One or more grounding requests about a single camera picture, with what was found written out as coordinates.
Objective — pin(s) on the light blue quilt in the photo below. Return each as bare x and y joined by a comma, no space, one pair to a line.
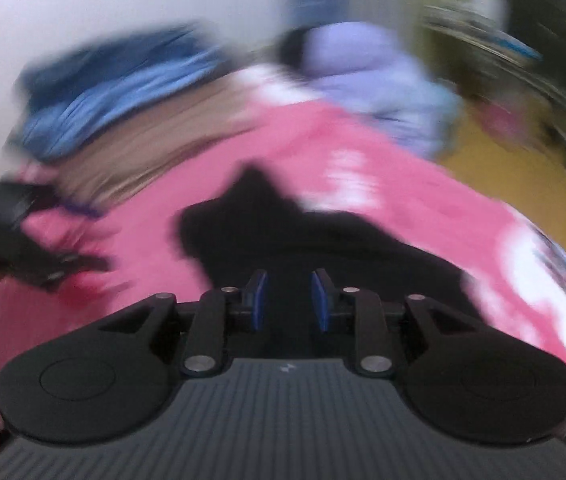
438,120

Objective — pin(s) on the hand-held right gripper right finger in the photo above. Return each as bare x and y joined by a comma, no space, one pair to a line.
319,302

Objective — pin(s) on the pink floral blanket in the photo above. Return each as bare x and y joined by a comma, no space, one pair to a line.
288,150

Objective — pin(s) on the black top with white lettering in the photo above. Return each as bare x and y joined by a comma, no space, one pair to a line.
323,240

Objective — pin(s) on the folded blue garment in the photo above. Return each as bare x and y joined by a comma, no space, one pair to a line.
128,95

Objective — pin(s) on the folded pinkish beige garment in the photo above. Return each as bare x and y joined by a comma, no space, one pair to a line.
163,145

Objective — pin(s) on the lilac puffy bedding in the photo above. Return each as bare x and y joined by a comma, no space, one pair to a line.
358,60

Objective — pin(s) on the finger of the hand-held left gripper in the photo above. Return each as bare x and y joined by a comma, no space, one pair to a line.
63,200
53,265

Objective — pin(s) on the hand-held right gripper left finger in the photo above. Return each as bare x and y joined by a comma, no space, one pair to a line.
260,302

